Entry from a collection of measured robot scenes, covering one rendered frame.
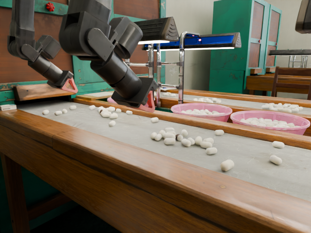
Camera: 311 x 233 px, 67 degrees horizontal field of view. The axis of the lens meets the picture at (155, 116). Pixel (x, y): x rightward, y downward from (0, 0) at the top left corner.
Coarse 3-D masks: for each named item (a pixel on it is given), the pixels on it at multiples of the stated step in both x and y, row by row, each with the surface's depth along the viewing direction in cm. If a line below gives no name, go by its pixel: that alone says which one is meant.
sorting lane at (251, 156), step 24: (72, 120) 96; (96, 120) 96; (120, 120) 96; (144, 120) 96; (144, 144) 69; (216, 144) 69; (240, 144) 69; (264, 144) 69; (216, 168) 54; (240, 168) 54; (264, 168) 54; (288, 168) 54; (288, 192) 44
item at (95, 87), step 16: (0, 96) 109; (64, 96) 145; (0, 160) 116; (0, 176) 117; (32, 176) 130; (0, 192) 118; (32, 192) 131; (48, 192) 138; (0, 208) 119; (64, 208) 148; (0, 224) 121; (32, 224) 134
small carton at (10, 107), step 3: (0, 105) 104; (3, 105) 104; (6, 105) 104; (9, 105) 104; (12, 105) 105; (15, 105) 106; (0, 108) 102; (3, 108) 102; (6, 108) 103; (9, 108) 104; (12, 108) 105; (15, 108) 106
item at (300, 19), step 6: (306, 0) 51; (300, 6) 51; (306, 6) 50; (300, 12) 51; (306, 12) 50; (300, 18) 50; (306, 18) 50; (300, 24) 50; (306, 24) 49; (300, 30) 50; (306, 30) 50
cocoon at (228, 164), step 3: (228, 159) 53; (222, 162) 52; (225, 162) 52; (228, 162) 52; (231, 162) 53; (222, 165) 52; (225, 165) 51; (228, 165) 52; (231, 165) 52; (222, 168) 52; (225, 168) 51; (228, 168) 52; (231, 168) 53
